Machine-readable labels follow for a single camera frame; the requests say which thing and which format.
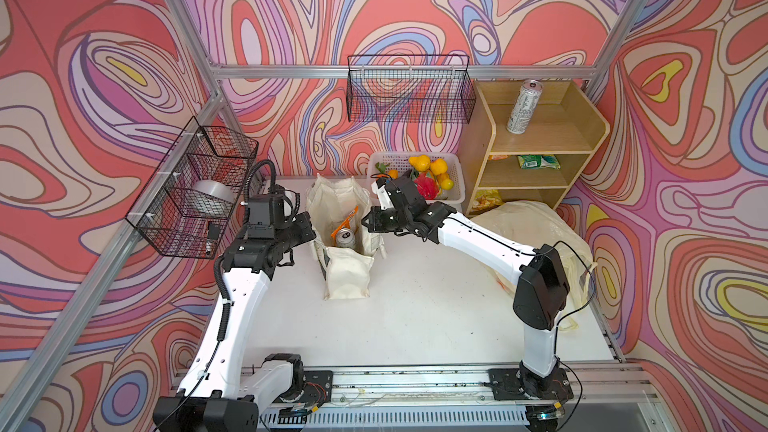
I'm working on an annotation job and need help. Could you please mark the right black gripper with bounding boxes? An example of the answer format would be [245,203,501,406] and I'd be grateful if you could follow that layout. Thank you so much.
[359,205,411,232]

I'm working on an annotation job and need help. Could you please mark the orange Fox's candy bag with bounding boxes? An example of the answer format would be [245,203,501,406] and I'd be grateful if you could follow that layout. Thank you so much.
[331,206,359,247]

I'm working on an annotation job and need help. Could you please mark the silver drink can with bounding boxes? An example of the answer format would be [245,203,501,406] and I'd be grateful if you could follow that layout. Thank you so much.
[334,227,357,249]
[506,79,543,134]

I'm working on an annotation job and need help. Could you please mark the leaf print canvas tote bag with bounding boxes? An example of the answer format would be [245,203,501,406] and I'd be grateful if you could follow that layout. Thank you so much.
[306,176,387,300]

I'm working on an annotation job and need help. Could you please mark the cream plastic grocery bag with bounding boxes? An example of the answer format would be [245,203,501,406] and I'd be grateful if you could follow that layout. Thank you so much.
[472,201,596,320]

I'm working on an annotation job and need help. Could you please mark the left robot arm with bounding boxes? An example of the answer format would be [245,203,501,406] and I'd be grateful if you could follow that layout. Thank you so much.
[152,187,316,431]

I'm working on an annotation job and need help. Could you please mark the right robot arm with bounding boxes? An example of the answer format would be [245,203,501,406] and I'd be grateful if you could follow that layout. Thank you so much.
[361,174,583,400]

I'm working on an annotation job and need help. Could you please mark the toy yellow lemon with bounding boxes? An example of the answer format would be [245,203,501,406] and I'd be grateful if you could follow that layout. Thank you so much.
[437,173,454,191]

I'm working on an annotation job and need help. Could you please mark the white perforated plastic basket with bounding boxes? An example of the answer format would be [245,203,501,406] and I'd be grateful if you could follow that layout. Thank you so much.
[366,151,465,206]

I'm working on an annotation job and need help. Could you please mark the toy carrot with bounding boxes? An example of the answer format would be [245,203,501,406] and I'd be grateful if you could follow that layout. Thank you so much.
[375,162,399,179]

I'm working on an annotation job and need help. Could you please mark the white tape roll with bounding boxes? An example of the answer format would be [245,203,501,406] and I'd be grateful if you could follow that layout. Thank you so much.
[188,180,236,218]

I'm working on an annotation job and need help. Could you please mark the yellow chips packet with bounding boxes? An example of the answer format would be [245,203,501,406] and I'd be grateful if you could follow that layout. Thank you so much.
[470,189,505,214]

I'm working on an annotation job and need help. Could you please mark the green snack packet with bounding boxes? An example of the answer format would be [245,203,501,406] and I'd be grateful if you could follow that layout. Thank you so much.
[517,155,561,170]

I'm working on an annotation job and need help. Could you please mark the wooden shelf unit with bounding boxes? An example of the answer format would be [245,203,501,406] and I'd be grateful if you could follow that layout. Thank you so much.
[457,81,610,215]

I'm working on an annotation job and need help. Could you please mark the black wire basket left wall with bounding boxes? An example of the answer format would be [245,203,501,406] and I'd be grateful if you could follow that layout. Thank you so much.
[125,118,259,259]

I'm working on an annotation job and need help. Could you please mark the black wire basket wall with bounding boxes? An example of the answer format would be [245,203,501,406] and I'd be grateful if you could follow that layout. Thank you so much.
[346,52,476,124]
[125,118,259,259]

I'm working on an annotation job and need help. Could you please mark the black wire basket back wall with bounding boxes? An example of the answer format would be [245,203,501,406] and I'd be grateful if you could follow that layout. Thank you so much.
[346,52,476,124]

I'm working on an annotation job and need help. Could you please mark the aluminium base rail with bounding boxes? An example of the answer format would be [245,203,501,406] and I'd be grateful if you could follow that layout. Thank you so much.
[149,362,667,432]

